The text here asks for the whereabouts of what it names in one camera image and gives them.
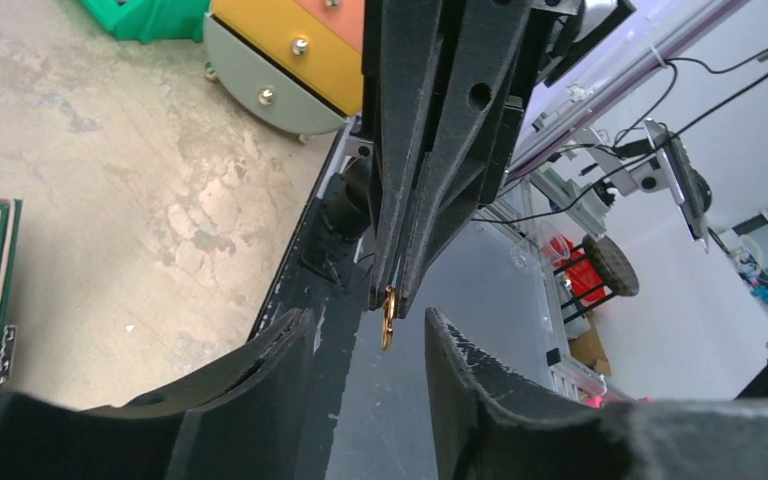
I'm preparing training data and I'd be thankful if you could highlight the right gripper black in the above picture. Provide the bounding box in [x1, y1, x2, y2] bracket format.
[362, 1, 635, 318]

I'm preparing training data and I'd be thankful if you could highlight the aluminium frame rail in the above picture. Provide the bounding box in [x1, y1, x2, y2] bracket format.
[504, 1, 746, 184]

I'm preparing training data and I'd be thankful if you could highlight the white cylinder orange lid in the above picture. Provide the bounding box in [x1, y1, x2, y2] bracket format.
[203, 0, 365, 137]

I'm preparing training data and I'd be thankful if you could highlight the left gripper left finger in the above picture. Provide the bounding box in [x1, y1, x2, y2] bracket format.
[0, 309, 315, 479]

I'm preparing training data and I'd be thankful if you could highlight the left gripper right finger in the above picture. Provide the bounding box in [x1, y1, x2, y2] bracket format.
[425, 308, 768, 479]

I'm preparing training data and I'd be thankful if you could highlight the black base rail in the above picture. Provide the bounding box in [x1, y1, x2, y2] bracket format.
[249, 117, 371, 479]

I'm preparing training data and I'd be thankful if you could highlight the black wheeled cart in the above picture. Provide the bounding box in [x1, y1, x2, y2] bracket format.
[542, 235, 640, 324]

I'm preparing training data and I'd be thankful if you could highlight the monitor on stand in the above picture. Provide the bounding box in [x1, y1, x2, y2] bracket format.
[588, 118, 712, 249]

